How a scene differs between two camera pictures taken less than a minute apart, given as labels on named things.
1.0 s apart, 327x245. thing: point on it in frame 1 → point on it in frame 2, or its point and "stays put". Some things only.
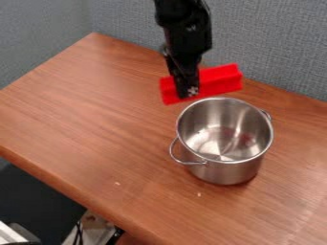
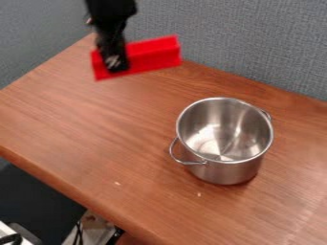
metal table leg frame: x=94 y=231 stays put
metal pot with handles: x=224 y=133 stays put
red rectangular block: x=216 y=78 → x=147 y=55
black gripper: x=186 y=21 → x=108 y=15
